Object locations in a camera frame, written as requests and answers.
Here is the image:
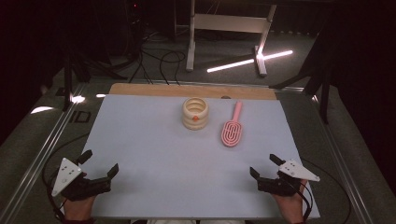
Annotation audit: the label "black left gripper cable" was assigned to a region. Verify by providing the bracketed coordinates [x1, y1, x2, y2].
[41, 133, 92, 222]

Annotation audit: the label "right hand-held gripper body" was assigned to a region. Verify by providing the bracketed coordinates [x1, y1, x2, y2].
[257, 159, 321, 197]

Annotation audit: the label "person's left hand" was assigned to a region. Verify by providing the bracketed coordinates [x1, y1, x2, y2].
[64, 196, 96, 222]

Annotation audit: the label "cream ribbed holder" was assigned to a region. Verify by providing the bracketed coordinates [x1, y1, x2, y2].
[181, 97, 210, 131]

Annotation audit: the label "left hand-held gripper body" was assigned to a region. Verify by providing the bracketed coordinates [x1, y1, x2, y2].
[50, 157, 112, 202]

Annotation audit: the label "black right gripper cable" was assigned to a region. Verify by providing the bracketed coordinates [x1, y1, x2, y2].
[289, 158, 353, 224]

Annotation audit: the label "metal floor rail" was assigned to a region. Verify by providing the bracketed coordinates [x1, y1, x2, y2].
[311, 92, 375, 224]
[0, 82, 89, 224]

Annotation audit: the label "black floor cables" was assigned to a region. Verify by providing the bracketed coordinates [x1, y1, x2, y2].
[128, 29, 187, 87]

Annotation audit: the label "black tripod stand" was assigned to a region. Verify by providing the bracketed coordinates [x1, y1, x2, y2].
[269, 31, 332, 125]
[61, 46, 129, 112]

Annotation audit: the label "light blue table mat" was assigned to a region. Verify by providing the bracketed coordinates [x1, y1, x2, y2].
[57, 93, 321, 219]

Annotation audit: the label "white desk frame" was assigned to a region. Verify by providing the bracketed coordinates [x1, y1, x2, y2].
[185, 0, 278, 77]

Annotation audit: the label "person's right hand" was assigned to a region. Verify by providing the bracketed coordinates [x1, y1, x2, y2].
[274, 180, 308, 224]

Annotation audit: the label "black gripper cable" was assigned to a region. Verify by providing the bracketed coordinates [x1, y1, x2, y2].
[289, 158, 353, 224]
[41, 133, 92, 222]

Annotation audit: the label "pink hairbrush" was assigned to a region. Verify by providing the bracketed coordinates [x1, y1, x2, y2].
[220, 101, 244, 148]

